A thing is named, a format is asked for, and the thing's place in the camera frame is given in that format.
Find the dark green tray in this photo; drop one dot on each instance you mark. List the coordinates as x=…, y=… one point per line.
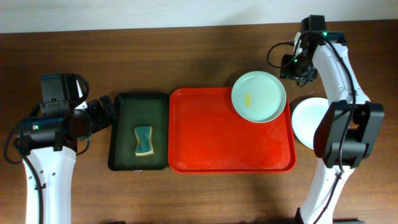
x=139, y=110

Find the mint green plate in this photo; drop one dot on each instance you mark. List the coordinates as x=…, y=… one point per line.
x=258, y=97

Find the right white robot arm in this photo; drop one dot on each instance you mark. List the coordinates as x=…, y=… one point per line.
x=348, y=131

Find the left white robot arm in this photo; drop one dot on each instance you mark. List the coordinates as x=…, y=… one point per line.
x=48, y=146

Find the green yellow sponge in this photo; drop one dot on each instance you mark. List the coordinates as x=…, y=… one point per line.
x=144, y=141

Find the red tray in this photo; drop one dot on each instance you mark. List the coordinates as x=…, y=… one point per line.
x=206, y=135

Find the white plate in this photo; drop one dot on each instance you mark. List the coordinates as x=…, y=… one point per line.
x=304, y=131

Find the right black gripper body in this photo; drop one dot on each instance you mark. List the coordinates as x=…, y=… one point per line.
x=296, y=72

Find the light blue plate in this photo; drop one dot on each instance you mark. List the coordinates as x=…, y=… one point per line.
x=312, y=110

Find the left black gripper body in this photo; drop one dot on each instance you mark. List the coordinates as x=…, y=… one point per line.
x=101, y=111

